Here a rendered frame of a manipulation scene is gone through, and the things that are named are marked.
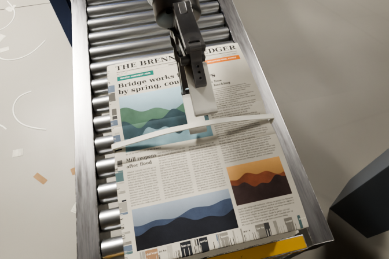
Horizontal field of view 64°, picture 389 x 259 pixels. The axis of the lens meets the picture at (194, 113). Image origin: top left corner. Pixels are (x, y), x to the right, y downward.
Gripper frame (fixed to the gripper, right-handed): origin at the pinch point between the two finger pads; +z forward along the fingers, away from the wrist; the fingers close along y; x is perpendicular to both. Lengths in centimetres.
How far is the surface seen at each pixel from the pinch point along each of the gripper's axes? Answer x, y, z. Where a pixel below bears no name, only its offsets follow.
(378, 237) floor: -81, 102, 51
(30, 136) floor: 78, 129, -33
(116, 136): 13.9, 9.1, -1.4
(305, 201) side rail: -23.3, 27.9, 18.6
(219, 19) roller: -19, 49, -41
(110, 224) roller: 21.4, 29.5, 14.2
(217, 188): -1.0, 5.7, 10.7
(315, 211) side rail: -24.6, 27.1, 21.1
